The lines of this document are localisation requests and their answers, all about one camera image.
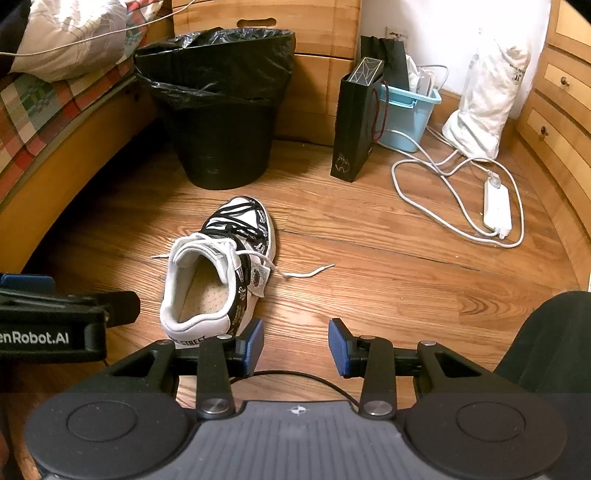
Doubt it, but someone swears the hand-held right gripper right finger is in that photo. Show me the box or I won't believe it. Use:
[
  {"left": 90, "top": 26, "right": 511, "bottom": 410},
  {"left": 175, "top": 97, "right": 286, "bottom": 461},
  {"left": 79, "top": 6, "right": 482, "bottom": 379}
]
[{"left": 329, "top": 318, "right": 490, "bottom": 418}]

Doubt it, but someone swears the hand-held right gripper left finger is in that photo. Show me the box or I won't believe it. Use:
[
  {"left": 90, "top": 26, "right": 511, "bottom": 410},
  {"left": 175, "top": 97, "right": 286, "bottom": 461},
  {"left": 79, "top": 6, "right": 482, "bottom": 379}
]
[{"left": 108, "top": 318, "right": 265, "bottom": 418}]

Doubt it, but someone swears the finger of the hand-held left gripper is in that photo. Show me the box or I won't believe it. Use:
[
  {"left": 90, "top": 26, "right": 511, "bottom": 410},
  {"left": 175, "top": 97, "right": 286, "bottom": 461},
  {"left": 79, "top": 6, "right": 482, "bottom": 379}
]
[
  {"left": 0, "top": 291, "right": 140, "bottom": 330},
  {"left": 0, "top": 274, "right": 54, "bottom": 292}
]

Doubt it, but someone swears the white and black sneaker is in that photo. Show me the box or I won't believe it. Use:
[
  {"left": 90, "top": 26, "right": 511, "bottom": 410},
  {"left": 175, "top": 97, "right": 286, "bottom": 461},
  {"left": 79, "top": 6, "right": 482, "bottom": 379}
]
[{"left": 159, "top": 196, "right": 278, "bottom": 352}]

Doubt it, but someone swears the bed with plaid sheet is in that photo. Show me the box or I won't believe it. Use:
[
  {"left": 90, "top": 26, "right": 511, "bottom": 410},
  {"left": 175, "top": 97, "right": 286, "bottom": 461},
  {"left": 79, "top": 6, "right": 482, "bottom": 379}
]
[{"left": 0, "top": 60, "right": 153, "bottom": 204}]

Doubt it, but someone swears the black paper bag with logo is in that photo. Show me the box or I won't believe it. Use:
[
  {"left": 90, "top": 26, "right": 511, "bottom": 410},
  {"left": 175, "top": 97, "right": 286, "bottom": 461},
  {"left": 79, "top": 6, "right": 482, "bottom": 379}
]
[{"left": 330, "top": 74, "right": 385, "bottom": 183}]

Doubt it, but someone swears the person's right leg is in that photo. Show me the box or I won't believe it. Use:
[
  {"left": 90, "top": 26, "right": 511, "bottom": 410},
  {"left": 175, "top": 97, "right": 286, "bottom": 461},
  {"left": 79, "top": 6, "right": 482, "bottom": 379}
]
[{"left": 494, "top": 291, "right": 591, "bottom": 398}]

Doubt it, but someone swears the light blue plastic bin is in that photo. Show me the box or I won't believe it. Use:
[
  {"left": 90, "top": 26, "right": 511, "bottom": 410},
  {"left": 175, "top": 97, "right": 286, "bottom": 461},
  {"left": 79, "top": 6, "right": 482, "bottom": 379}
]
[{"left": 367, "top": 80, "right": 441, "bottom": 153}]

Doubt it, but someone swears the grey and white pillow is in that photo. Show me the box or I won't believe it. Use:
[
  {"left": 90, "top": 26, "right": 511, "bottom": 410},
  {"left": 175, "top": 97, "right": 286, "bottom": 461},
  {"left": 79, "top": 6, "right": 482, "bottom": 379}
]
[{"left": 9, "top": 0, "right": 139, "bottom": 84}]

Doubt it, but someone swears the dark purple cloth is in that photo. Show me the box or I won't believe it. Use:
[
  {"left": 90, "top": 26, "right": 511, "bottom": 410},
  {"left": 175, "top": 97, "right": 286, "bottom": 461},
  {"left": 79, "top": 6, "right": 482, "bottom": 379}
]
[{"left": 0, "top": 0, "right": 33, "bottom": 75}]

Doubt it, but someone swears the wooden nightstand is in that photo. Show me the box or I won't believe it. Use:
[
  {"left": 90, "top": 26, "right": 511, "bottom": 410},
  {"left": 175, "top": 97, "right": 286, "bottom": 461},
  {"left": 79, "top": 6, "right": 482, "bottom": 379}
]
[{"left": 172, "top": 0, "right": 362, "bottom": 148}]

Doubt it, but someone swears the geometric patterned box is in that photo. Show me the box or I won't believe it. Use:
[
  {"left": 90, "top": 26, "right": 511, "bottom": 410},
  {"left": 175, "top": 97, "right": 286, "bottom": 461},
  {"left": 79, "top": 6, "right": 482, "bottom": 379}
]
[{"left": 350, "top": 56, "right": 385, "bottom": 88}]

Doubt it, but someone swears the white flat object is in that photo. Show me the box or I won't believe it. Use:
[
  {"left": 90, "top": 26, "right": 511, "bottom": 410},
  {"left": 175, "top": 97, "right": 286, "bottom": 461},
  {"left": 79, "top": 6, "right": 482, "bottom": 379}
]
[{"left": 409, "top": 65, "right": 439, "bottom": 99}]

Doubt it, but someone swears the stuffed white plastic bag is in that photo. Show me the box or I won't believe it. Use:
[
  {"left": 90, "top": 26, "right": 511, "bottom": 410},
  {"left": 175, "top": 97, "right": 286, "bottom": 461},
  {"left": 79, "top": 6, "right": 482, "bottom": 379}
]
[{"left": 442, "top": 25, "right": 532, "bottom": 160}]

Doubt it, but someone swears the plain black paper bag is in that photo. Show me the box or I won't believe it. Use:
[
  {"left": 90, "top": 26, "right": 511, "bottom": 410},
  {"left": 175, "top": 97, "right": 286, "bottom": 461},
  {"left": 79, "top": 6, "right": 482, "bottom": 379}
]
[{"left": 360, "top": 36, "right": 409, "bottom": 90}]

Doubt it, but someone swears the wooden dresser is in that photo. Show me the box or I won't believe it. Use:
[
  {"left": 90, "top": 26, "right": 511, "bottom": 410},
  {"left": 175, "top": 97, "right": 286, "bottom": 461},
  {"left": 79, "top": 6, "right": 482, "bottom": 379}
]
[{"left": 515, "top": 0, "right": 591, "bottom": 241}]

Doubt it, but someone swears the black cable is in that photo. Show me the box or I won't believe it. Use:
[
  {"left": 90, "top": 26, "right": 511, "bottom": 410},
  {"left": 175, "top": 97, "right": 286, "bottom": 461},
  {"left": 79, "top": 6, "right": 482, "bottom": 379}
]
[{"left": 231, "top": 369, "right": 361, "bottom": 409}]

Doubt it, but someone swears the wooden bed frame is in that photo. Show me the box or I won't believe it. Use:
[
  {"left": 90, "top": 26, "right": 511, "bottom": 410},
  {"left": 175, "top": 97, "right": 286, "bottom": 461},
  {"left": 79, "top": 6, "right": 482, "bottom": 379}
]
[{"left": 0, "top": 69, "right": 160, "bottom": 273}]

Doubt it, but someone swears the white power strip with cable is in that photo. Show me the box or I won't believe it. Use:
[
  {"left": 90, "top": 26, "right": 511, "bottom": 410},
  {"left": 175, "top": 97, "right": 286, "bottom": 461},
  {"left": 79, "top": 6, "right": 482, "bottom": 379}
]
[{"left": 392, "top": 65, "right": 526, "bottom": 249}]

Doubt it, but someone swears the thin white charging cable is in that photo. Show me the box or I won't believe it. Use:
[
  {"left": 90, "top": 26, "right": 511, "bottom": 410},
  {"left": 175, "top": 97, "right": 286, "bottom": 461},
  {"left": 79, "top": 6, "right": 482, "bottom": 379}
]
[{"left": 0, "top": 0, "right": 195, "bottom": 58}]

